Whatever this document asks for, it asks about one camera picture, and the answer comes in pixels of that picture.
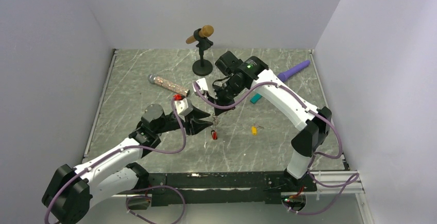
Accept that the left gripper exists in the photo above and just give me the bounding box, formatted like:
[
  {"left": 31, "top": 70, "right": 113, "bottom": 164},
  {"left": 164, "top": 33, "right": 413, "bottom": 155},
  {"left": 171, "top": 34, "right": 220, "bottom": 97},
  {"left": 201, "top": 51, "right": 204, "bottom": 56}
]
[{"left": 155, "top": 106, "right": 213, "bottom": 135}]

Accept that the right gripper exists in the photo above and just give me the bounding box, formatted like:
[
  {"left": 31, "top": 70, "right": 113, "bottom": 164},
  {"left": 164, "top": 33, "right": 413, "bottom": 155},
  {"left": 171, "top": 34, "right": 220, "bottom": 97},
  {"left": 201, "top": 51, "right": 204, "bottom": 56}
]
[{"left": 206, "top": 79, "right": 245, "bottom": 116}]

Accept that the yellow tag key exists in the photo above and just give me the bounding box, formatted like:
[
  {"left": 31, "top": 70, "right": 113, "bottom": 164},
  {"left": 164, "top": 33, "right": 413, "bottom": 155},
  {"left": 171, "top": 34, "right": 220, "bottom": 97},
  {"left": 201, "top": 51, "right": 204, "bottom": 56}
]
[{"left": 251, "top": 124, "right": 264, "bottom": 136}]

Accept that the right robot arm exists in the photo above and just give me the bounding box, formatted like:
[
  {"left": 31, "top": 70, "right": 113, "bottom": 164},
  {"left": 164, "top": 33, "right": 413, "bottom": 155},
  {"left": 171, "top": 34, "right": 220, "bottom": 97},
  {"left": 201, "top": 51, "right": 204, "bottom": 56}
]
[{"left": 209, "top": 51, "right": 332, "bottom": 191}]

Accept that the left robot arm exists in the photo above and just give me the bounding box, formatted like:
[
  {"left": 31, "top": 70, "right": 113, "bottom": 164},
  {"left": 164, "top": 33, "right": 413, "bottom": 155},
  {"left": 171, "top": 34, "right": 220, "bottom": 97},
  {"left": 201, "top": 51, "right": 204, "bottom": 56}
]
[{"left": 42, "top": 99, "right": 212, "bottom": 223}]

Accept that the teal block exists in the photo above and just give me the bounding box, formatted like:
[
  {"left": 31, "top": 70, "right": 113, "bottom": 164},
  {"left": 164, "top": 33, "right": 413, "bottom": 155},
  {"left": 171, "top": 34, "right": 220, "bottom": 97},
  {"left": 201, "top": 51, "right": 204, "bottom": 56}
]
[{"left": 250, "top": 94, "right": 262, "bottom": 104}]

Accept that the black microphone stand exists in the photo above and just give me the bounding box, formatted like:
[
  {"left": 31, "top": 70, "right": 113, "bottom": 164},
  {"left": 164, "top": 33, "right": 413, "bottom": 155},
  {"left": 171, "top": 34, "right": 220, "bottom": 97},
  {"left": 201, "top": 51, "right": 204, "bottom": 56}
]
[{"left": 192, "top": 37, "right": 214, "bottom": 76}]

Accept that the glitter microphone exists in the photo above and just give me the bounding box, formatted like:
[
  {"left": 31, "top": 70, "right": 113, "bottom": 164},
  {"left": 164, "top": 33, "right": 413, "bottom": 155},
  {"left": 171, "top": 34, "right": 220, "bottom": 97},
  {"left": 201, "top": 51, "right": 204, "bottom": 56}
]
[{"left": 147, "top": 74, "right": 190, "bottom": 97}]

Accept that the purple microphone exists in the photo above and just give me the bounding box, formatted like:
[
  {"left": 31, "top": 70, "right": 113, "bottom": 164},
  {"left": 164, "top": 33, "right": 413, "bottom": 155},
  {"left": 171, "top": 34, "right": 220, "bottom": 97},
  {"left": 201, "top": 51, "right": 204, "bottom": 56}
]
[{"left": 277, "top": 60, "right": 310, "bottom": 82}]

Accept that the gold microphone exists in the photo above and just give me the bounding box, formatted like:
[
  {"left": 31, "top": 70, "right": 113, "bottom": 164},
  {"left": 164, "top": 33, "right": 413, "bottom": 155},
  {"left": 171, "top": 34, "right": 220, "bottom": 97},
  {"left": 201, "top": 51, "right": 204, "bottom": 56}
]
[{"left": 186, "top": 25, "right": 214, "bottom": 44}]

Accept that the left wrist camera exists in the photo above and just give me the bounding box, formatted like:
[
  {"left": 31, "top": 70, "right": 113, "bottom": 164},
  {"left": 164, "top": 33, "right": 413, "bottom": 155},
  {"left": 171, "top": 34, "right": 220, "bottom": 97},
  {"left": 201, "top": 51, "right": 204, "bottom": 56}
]
[{"left": 174, "top": 94, "right": 194, "bottom": 116}]

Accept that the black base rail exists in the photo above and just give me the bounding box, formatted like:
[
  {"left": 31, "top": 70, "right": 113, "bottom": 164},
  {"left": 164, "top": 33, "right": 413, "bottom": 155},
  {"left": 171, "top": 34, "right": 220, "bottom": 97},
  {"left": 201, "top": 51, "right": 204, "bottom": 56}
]
[{"left": 148, "top": 171, "right": 317, "bottom": 206}]

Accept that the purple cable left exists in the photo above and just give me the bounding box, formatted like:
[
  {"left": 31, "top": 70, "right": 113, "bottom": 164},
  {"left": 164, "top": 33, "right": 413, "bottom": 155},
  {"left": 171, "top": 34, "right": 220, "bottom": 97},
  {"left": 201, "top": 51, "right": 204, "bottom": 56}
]
[{"left": 44, "top": 98, "right": 188, "bottom": 224}]

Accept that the purple cable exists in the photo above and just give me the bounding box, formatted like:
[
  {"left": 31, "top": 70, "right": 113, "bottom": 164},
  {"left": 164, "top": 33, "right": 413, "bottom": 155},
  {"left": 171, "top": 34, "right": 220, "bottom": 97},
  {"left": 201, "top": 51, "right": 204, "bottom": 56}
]
[
  {"left": 193, "top": 80, "right": 360, "bottom": 216},
  {"left": 44, "top": 98, "right": 188, "bottom": 224}
]

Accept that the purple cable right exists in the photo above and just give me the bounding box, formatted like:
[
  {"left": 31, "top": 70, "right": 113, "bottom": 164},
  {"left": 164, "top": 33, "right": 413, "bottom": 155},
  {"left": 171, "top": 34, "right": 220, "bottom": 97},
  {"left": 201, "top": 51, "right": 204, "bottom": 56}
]
[{"left": 193, "top": 80, "right": 360, "bottom": 216}]

